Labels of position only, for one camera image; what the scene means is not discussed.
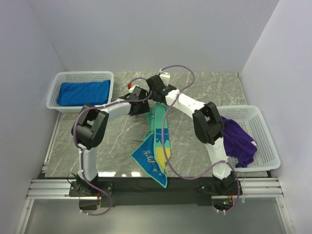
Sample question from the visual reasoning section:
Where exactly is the purple towel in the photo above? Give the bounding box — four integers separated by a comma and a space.
221, 117, 257, 168

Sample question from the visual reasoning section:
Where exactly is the yellow teal patterned towel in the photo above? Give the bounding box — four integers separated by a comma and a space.
131, 102, 171, 188

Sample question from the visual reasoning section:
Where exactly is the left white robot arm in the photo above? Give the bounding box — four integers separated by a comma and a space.
72, 85, 152, 196

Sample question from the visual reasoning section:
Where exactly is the left white plastic basket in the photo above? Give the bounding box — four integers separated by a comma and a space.
46, 71, 114, 113

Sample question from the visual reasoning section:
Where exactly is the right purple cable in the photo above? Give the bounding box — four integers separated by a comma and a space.
159, 64, 241, 214

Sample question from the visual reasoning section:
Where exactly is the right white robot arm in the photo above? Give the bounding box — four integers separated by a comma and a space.
147, 75, 237, 195

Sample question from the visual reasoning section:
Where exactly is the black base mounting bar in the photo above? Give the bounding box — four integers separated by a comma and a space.
69, 177, 242, 210

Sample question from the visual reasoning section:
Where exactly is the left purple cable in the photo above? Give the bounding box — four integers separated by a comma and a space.
73, 77, 153, 216

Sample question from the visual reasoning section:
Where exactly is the white plastic basket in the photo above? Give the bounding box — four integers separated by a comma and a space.
214, 105, 281, 171
46, 71, 114, 113

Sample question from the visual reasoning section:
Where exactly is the right white plastic basket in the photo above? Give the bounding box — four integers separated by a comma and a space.
214, 105, 281, 171

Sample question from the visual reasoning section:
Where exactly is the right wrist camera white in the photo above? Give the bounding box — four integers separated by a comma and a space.
158, 70, 171, 86

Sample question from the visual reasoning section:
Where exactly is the aluminium rail frame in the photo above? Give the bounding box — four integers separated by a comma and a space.
18, 111, 286, 234

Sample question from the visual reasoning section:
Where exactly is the purple cable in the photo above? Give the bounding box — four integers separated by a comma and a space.
73, 77, 153, 216
159, 64, 241, 214

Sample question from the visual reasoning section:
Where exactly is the blue towel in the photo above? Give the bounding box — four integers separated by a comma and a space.
57, 80, 111, 106

